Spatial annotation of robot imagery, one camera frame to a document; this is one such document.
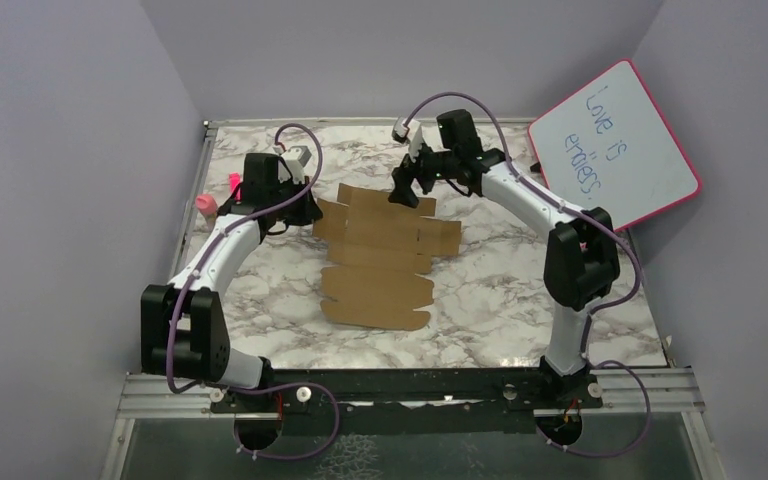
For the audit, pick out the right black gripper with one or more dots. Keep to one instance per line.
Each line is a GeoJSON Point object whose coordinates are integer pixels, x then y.
{"type": "Point", "coordinates": [403, 177]}

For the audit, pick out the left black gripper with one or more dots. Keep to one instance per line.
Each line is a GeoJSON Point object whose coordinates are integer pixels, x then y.
{"type": "Point", "coordinates": [309, 212]}

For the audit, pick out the brown cardboard box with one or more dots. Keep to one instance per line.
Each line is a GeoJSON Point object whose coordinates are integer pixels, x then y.
{"type": "Point", "coordinates": [381, 255]}

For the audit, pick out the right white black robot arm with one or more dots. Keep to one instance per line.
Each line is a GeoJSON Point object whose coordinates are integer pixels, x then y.
{"type": "Point", "coordinates": [581, 261]}

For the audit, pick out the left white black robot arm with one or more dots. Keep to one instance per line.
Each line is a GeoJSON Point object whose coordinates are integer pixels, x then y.
{"type": "Point", "coordinates": [183, 329]}

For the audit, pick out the pink highlighter marker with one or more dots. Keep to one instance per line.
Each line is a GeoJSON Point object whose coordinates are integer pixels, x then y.
{"type": "Point", "coordinates": [234, 182]}

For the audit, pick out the small pink capped bottle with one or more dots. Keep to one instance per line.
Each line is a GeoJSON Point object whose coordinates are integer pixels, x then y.
{"type": "Point", "coordinates": [208, 208]}

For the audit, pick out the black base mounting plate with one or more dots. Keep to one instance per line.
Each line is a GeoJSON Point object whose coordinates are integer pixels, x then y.
{"type": "Point", "coordinates": [318, 402]}

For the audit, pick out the pink framed whiteboard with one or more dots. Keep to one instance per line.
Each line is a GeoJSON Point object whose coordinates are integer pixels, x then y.
{"type": "Point", "coordinates": [609, 145]}

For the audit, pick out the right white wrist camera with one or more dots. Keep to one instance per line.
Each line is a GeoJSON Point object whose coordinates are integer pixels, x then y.
{"type": "Point", "coordinates": [409, 133]}

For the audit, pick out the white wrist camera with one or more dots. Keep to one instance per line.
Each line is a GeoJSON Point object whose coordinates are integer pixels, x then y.
{"type": "Point", "coordinates": [409, 133]}
{"type": "Point", "coordinates": [292, 164]}

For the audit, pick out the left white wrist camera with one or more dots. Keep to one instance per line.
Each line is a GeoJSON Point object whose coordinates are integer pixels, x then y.
{"type": "Point", "coordinates": [292, 164]}

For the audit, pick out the aluminium extrusion frame rail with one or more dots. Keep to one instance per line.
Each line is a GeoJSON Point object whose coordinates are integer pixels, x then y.
{"type": "Point", "coordinates": [669, 391]}

